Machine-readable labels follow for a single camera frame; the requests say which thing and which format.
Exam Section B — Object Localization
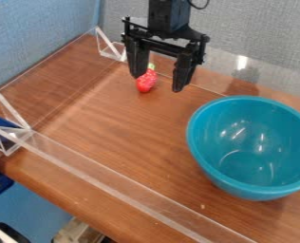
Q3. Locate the blue plastic bowl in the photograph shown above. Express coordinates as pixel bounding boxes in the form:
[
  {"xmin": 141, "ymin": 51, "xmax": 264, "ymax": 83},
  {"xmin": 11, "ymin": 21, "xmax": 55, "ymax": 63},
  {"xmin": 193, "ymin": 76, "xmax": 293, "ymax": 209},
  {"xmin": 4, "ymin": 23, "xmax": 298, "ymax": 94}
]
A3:
[{"xmin": 186, "ymin": 96, "xmax": 300, "ymax": 201}]

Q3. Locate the clear acrylic barrier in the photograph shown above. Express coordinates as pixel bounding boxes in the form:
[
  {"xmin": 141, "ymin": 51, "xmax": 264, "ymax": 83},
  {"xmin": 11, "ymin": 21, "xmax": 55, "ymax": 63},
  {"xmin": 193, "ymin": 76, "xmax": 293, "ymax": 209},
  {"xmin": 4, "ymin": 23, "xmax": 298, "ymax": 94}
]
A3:
[{"xmin": 0, "ymin": 33, "xmax": 300, "ymax": 243}]

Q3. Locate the red toy strawberry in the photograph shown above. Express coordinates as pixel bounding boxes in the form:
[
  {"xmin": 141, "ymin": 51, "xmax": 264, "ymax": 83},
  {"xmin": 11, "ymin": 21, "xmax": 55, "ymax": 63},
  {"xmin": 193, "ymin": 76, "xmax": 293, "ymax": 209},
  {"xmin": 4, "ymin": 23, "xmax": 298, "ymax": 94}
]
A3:
[{"xmin": 137, "ymin": 63, "xmax": 158, "ymax": 93}]

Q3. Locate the black cable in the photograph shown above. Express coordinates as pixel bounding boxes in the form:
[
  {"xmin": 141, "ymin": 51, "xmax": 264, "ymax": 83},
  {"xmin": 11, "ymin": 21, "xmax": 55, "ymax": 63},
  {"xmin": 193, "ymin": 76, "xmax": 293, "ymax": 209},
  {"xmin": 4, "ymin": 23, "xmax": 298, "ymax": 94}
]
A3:
[{"xmin": 187, "ymin": 0, "xmax": 211, "ymax": 10}]

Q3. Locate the beige object under table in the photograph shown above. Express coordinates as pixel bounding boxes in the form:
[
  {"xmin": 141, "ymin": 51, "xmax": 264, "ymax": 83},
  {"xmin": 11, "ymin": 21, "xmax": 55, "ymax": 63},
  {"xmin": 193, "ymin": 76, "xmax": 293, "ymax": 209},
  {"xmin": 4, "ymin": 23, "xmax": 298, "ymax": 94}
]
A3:
[{"xmin": 52, "ymin": 217, "xmax": 105, "ymax": 243}]

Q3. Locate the black and white object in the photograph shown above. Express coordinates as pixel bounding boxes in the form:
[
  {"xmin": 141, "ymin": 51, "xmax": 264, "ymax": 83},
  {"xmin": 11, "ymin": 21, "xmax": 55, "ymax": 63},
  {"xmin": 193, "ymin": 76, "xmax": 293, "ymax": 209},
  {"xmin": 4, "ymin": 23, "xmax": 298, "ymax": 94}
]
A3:
[{"xmin": 0, "ymin": 222, "xmax": 31, "ymax": 243}]

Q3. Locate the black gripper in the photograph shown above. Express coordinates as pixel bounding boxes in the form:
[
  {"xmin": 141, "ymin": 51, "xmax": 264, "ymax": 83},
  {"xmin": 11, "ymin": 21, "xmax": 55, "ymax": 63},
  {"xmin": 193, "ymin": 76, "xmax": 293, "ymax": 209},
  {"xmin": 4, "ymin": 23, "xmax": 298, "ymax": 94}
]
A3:
[{"xmin": 122, "ymin": 0, "xmax": 210, "ymax": 92}]

